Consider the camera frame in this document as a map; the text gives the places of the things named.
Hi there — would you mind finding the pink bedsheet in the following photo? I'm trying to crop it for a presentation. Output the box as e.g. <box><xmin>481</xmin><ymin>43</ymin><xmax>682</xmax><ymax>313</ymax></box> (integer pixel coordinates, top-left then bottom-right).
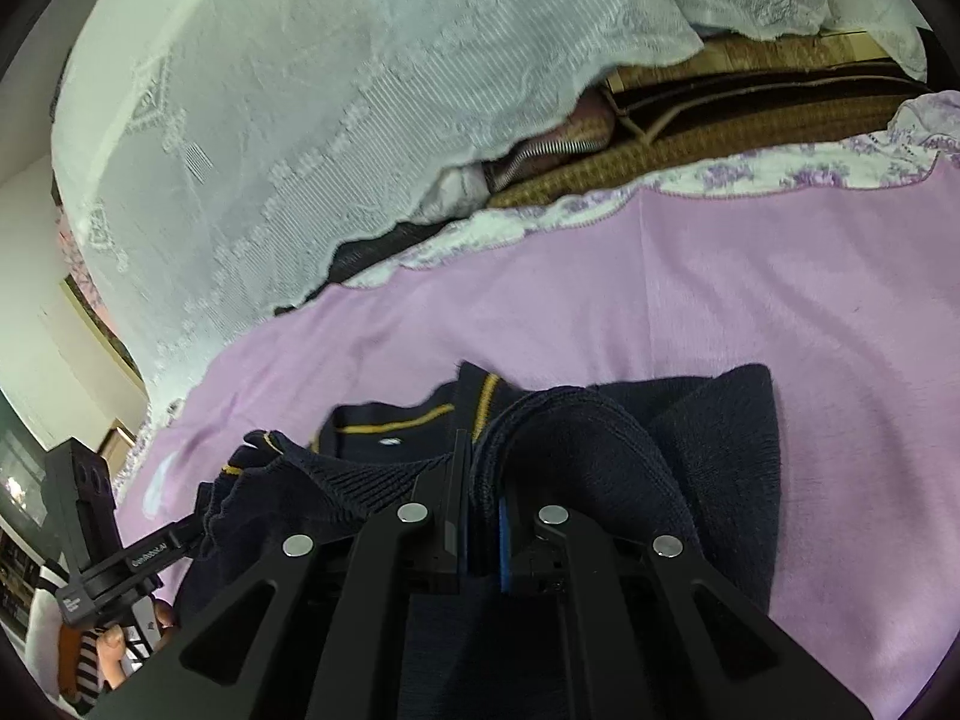
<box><xmin>112</xmin><ymin>157</ymin><xmax>960</xmax><ymax>720</ymax></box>

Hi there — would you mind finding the navy knit cardigan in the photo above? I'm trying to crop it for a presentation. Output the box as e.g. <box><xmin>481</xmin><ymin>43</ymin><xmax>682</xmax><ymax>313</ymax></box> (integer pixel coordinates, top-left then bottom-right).
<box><xmin>172</xmin><ymin>361</ymin><xmax>777</xmax><ymax>720</ymax></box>

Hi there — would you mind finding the white lace cover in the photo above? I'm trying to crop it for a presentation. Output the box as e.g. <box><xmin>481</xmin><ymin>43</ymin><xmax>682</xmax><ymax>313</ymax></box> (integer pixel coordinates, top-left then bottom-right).
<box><xmin>49</xmin><ymin>0</ymin><xmax>931</xmax><ymax>413</ymax></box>

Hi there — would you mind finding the wooden nightstand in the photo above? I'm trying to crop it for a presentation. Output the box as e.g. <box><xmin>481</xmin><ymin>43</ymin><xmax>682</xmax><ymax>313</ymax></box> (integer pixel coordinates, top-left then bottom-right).
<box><xmin>97</xmin><ymin>420</ymin><xmax>142</xmax><ymax>470</ymax></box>

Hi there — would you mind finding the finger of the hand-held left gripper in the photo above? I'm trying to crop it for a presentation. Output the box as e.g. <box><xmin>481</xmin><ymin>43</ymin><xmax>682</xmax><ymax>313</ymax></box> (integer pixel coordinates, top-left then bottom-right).
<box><xmin>175</xmin><ymin>508</ymin><xmax>217</xmax><ymax>556</ymax></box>

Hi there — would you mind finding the dark cabinet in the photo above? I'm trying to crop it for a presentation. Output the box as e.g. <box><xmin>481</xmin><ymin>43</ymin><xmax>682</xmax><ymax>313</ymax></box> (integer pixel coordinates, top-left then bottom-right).
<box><xmin>0</xmin><ymin>390</ymin><xmax>53</xmax><ymax>631</ymax></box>

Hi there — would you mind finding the pink floral pillow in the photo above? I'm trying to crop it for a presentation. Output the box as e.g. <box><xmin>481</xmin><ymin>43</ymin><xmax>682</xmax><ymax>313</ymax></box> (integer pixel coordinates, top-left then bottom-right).
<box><xmin>51</xmin><ymin>195</ymin><xmax>98</xmax><ymax>316</ymax></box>

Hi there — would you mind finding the pink striped cloth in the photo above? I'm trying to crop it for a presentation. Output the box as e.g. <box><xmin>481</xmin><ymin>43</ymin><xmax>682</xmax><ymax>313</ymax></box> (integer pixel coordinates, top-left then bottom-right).
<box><xmin>480</xmin><ymin>97</ymin><xmax>616</xmax><ymax>188</ymax></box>

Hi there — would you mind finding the black white striped garment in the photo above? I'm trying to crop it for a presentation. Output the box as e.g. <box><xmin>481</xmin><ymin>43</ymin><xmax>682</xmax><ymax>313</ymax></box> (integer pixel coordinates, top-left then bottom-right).
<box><xmin>56</xmin><ymin>626</ymin><xmax>155</xmax><ymax>713</ymax></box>

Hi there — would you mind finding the person's left hand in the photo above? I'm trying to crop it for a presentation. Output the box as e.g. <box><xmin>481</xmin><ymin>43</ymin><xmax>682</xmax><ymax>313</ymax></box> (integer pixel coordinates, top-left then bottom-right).
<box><xmin>94</xmin><ymin>598</ymin><xmax>185</xmax><ymax>691</ymax></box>

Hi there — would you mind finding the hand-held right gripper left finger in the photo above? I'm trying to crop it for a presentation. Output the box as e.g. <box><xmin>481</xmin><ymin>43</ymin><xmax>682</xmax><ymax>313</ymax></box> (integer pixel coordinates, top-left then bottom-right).
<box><xmin>90</xmin><ymin>427</ymin><xmax>473</xmax><ymax>720</ymax></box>

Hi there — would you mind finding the lavender floral sheet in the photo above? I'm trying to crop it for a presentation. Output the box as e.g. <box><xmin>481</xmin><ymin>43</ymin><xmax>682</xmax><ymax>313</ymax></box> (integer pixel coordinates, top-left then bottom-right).
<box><xmin>112</xmin><ymin>90</ymin><xmax>960</xmax><ymax>481</ymax></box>

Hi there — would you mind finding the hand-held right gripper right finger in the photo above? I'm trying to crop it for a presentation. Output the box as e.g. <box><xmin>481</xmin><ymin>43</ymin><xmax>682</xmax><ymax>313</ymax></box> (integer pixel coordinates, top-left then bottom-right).
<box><xmin>495</xmin><ymin>495</ymin><xmax>871</xmax><ymax>720</ymax></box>

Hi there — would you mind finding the dark blanket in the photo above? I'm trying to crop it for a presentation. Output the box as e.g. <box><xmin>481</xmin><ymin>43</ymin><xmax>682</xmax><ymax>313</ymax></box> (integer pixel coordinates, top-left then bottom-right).
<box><xmin>274</xmin><ymin>221</ymin><xmax>451</xmax><ymax>316</ymax></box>

